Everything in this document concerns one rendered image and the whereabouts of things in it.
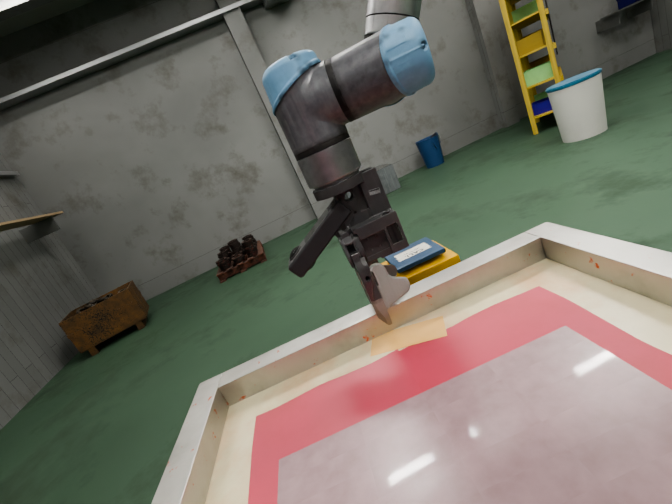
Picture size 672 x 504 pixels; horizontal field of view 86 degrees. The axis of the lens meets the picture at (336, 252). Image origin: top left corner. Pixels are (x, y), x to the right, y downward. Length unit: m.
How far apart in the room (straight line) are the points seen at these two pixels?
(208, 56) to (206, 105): 0.79
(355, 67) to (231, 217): 6.66
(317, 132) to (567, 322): 0.35
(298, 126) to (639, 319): 0.41
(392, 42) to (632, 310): 0.37
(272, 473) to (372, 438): 0.11
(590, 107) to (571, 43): 4.65
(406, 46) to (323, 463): 0.43
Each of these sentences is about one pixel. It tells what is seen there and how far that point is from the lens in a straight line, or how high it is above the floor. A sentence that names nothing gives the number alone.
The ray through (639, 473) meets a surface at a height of 0.96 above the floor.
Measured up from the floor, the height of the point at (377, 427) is 0.96.
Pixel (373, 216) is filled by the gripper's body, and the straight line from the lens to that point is 0.48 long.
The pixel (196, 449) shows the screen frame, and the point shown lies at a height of 0.99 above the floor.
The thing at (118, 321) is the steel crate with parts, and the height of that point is 0.25.
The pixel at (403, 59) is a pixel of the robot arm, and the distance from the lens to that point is 0.44.
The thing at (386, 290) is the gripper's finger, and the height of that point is 1.02.
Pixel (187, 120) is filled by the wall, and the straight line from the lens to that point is 7.13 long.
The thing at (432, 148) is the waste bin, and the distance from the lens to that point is 7.10.
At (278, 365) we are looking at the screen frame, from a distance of 0.54.
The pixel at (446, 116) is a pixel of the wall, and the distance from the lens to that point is 8.02.
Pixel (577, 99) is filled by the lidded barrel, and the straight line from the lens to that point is 5.32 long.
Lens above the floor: 1.23
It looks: 16 degrees down
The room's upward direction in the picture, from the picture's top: 25 degrees counter-clockwise
